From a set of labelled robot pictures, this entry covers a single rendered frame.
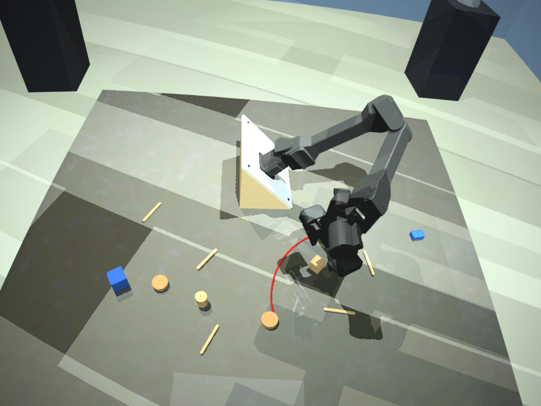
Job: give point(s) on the tan round wooden button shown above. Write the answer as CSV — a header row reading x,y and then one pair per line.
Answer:
x,y
269,320

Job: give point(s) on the round wooden disc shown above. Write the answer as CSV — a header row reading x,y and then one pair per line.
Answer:
x,y
160,283

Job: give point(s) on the small wooden cylinder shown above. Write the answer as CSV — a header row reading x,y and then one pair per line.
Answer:
x,y
201,299

